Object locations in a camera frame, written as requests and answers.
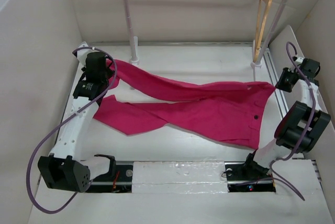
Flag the pink trousers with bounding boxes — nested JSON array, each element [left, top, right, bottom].
[[94, 60, 275, 149]]

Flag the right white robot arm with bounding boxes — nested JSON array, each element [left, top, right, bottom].
[[240, 57, 331, 179]]

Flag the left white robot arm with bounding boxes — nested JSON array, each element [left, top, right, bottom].
[[38, 52, 117, 193]]

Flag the wooden clothes hanger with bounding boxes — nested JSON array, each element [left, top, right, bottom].
[[253, 0, 272, 63]]

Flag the white foam block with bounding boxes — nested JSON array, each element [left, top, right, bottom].
[[131, 161, 228, 194]]

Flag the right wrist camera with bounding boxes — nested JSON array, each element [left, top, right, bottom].
[[292, 56, 304, 65]]

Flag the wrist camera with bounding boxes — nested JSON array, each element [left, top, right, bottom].
[[292, 56, 304, 65], [72, 41, 93, 66]]

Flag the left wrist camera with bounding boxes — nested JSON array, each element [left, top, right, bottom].
[[72, 41, 93, 66]]

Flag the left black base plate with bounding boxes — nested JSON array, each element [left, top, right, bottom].
[[86, 162, 133, 194]]

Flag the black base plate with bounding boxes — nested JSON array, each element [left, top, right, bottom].
[[86, 162, 133, 194], [222, 162, 276, 193]]

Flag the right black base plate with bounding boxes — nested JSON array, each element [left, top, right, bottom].
[[222, 162, 276, 193]]

